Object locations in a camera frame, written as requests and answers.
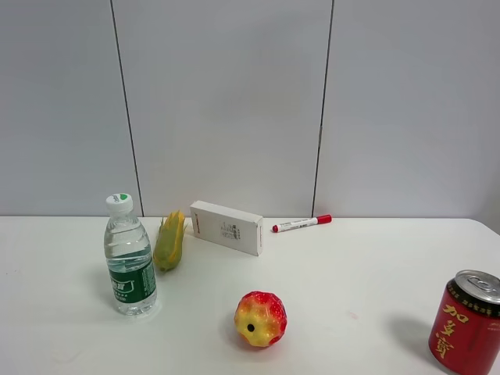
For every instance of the green yellow toy corn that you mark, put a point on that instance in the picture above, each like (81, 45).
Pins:
(167, 253)

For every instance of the white cardboard box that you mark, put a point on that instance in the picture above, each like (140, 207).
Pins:
(232, 228)

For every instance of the red and white marker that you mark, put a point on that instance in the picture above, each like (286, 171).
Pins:
(293, 225)

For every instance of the red yellow toy ball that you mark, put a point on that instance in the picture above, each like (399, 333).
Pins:
(260, 319)

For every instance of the clear plastic water bottle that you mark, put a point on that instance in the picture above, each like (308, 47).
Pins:
(129, 257)

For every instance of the red drink can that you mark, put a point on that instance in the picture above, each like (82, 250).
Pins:
(465, 334)

